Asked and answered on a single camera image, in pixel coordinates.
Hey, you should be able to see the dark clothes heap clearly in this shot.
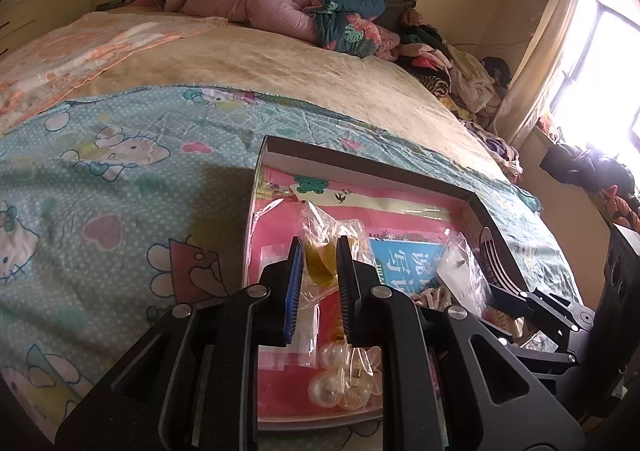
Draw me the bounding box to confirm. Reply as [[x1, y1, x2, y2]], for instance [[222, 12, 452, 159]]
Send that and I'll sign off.
[[540, 143, 640, 232]]

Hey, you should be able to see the pile of clothes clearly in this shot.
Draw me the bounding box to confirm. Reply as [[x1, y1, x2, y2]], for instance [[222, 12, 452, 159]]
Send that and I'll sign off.
[[395, 8, 526, 182]]

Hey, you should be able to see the window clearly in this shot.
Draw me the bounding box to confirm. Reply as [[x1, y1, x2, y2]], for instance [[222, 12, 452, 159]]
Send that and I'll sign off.
[[550, 0, 640, 162]]

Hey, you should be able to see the cream curtain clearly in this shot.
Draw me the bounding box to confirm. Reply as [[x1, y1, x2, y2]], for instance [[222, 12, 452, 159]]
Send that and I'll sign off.
[[495, 0, 593, 146]]

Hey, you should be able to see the dark blue floral quilt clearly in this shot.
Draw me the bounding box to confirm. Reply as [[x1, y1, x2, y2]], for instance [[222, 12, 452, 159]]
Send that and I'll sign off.
[[225, 0, 401, 56]]

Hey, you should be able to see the cat printed bedsheet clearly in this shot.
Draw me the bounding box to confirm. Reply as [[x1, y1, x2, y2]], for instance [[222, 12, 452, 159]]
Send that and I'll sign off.
[[0, 86, 581, 447]]

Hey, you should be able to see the earring card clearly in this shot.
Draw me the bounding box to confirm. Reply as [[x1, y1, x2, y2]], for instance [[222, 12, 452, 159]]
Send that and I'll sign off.
[[436, 231, 497, 323]]

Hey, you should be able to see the peach printed towel blanket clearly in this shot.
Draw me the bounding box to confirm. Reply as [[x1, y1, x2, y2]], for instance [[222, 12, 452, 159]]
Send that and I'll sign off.
[[0, 11, 228, 132]]

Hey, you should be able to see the maroon comb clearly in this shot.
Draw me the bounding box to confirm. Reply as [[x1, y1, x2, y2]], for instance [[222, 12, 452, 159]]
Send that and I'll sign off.
[[475, 226, 529, 303]]

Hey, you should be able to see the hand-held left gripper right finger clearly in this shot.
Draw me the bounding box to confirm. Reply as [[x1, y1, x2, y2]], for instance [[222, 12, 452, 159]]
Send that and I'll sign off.
[[336, 235, 586, 451]]

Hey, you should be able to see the dark cardboard box pink inside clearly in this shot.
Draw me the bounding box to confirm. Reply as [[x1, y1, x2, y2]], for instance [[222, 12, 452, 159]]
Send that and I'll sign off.
[[242, 135, 583, 432]]

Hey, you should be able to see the yellow ring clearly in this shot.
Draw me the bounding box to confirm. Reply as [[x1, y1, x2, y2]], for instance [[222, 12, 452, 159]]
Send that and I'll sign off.
[[299, 201, 371, 289]]

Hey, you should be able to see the beige blanket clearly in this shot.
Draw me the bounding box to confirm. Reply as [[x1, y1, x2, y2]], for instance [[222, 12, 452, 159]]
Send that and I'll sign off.
[[70, 13, 511, 182]]

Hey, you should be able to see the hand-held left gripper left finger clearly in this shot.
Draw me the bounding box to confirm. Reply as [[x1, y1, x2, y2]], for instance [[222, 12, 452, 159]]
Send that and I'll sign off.
[[55, 236, 305, 451]]

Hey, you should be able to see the peach spiral hair tie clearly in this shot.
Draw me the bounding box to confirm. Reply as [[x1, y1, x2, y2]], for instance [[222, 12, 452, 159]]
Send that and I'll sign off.
[[331, 300, 352, 343]]

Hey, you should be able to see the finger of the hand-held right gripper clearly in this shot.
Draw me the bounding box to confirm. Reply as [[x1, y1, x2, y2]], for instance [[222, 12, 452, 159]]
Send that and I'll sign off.
[[490, 283, 597, 332], [502, 337, 576, 368]]

